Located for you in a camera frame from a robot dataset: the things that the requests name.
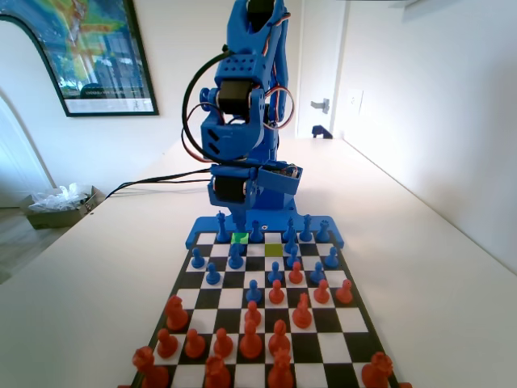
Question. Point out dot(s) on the blue camera box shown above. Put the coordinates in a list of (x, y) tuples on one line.
[(278, 186)]

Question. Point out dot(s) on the group of blue chess pieces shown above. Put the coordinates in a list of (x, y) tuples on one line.
[(210, 224)]

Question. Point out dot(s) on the clear plastic wrap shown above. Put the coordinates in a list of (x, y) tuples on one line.
[(60, 198)]

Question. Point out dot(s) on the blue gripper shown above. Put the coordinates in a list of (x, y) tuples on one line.
[(229, 188)]

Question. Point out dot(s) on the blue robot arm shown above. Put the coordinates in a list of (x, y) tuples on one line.
[(230, 137)]

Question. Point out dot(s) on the black white chessboard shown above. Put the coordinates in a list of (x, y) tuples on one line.
[(355, 319)]

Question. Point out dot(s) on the white door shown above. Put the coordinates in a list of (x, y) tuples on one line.
[(323, 40)]

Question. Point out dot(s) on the cardboard box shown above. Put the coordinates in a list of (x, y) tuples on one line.
[(52, 218)]

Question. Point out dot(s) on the framed map poster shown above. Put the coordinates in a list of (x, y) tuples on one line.
[(101, 52)]

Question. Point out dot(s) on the red rook chess piece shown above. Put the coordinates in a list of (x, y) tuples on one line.
[(150, 372), (377, 372)]

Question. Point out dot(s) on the red king chess piece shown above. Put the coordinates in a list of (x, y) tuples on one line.
[(280, 372)]

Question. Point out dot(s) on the blue chess king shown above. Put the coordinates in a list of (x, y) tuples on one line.
[(221, 230)]

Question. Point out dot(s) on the red queen chess piece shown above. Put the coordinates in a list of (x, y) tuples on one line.
[(217, 374)]

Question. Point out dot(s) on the blue chess pawn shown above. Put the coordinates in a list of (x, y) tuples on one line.
[(293, 258), (275, 272), (317, 275), (196, 260), (331, 258), (212, 275), (253, 294)]

